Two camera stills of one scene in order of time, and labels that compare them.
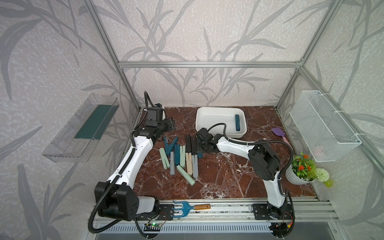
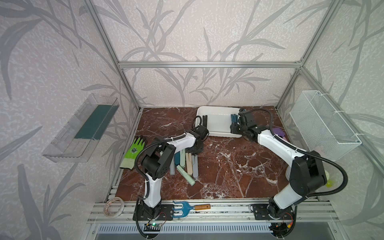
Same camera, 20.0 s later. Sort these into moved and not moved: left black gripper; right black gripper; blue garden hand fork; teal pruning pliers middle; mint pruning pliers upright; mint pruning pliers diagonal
Moved: left black gripper; right black gripper
Not moved: mint pruning pliers upright; teal pruning pliers middle; blue garden hand fork; mint pruning pliers diagonal
